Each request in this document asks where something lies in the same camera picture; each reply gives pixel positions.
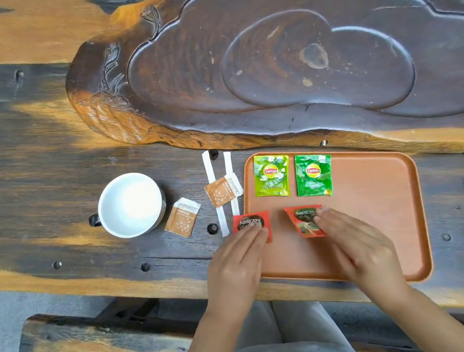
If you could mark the person's left forearm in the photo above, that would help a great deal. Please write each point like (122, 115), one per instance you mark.
(207, 350)

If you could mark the person's grey trousers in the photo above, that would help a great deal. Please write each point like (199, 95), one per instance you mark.
(290, 344)

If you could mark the red coffee packet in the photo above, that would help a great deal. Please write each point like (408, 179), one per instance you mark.
(248, 220)
(303, 220)

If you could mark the person's right fingers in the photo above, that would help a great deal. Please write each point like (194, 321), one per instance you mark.
(335, 224)

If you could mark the person's left fingers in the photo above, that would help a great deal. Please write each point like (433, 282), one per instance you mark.
(246, 241)

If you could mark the brown sugar packet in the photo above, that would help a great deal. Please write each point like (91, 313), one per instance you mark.
(182, 218)
(222, 192)

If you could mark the dark green tea bag packet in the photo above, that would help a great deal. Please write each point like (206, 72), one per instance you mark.
(314, 175)

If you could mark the white wrapped stir stick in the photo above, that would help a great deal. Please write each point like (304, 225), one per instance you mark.
(228, 163)
(208, 166)

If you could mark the light green tea bag packet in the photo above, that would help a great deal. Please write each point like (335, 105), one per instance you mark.
(272, 176)

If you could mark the person's right forearm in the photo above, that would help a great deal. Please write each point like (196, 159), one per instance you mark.
(427, 323)

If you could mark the person's right hand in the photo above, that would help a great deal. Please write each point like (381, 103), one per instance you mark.
(364, 254)

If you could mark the orange wooden serving tray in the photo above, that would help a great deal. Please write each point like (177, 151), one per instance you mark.
(371, 207)

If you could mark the carved dark wooden tea tray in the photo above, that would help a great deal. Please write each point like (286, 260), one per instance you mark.
(277, 62)

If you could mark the person's left hand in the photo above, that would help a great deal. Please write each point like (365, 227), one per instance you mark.
(233, 275)

